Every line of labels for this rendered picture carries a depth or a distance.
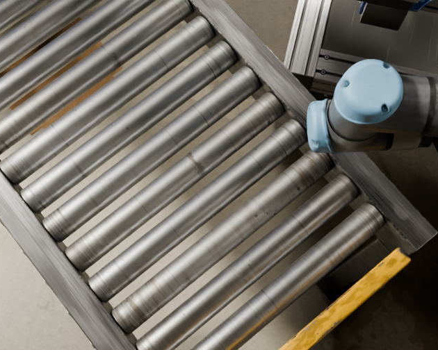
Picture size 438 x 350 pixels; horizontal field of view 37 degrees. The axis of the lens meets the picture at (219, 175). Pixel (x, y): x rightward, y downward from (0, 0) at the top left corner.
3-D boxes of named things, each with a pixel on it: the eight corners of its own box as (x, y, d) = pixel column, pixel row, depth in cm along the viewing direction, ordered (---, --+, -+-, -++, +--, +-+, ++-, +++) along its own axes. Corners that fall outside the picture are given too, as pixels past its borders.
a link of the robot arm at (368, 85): (435, 59, 79) (411, 92, 90) (341, 51, 80) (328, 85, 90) (434, 121, 77) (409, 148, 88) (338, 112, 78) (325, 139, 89)
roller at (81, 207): (269, 88, 120) (261, 69, 116) (58, 252, 113) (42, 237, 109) (253, 76, 123) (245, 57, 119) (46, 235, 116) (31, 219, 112)
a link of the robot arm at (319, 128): (315, 144, 88) (308, 161, 97) (398, 141, 88) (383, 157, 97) (311, 89, 90) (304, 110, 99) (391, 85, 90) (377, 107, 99)
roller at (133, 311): (339, 168, 117) (338, 154, 112) (126, 342, 109) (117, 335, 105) (320, 151, 119) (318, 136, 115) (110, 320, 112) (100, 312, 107)
